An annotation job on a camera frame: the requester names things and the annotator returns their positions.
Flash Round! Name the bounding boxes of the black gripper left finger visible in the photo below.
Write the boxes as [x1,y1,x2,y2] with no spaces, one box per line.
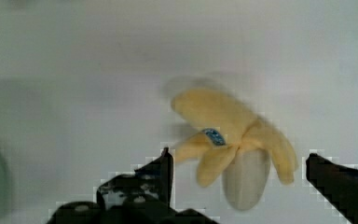
[47,148,218,224]

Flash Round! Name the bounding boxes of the yellow plush peeled banana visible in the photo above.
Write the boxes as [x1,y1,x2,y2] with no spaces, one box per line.
[171,88,298,211]

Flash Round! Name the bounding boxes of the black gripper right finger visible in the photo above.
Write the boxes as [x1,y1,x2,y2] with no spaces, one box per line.
[306,153,358,224]

